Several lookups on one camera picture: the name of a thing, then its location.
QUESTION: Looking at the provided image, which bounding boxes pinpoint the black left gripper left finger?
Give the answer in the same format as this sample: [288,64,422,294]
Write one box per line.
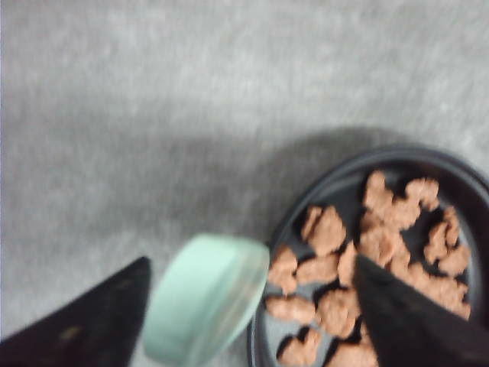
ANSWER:
[1,257,151,366]

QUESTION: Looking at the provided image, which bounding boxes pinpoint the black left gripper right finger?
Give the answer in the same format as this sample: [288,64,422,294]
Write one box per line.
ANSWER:
[353,255,488,366]

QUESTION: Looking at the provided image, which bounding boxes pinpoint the brown beef cubes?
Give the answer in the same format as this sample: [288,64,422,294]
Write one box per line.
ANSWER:
[265,171,471,366]

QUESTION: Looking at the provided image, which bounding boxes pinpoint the black frying pan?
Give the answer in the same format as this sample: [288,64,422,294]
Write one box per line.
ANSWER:
[248,145,488,366]

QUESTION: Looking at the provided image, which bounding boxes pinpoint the pale green pan handle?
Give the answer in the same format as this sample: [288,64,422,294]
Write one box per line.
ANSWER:
[142,233,270,366]

